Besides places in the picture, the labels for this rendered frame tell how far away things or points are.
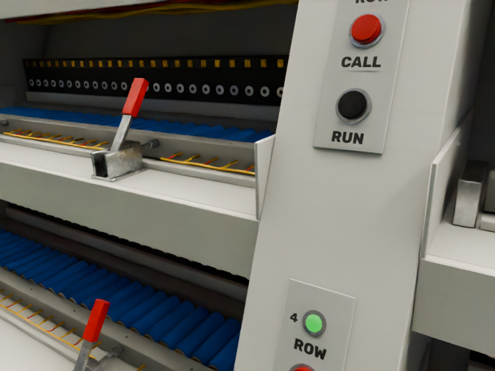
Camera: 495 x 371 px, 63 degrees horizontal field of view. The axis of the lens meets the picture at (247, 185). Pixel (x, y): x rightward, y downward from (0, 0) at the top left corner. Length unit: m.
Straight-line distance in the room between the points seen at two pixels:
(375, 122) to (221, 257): 0.14
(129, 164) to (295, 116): 0.17
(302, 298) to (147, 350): 0.21
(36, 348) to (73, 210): 0.17
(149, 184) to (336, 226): 0.17
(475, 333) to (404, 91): 0.13
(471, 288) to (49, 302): 0.43
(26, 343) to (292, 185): 0.36
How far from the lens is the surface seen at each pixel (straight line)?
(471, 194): 0.26
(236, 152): 0.34
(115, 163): 0.36
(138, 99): 0.37
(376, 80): 0.24
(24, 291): 0.56
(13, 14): 0.55
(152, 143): 0.39
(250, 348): 0.27
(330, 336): 0.24
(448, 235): 0.25
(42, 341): 0.50
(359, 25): 0.25
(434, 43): 0.24
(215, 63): 0.49
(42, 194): 0.43
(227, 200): 0.29
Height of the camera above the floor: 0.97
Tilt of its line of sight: level
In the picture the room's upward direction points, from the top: 10 degrees clockwise
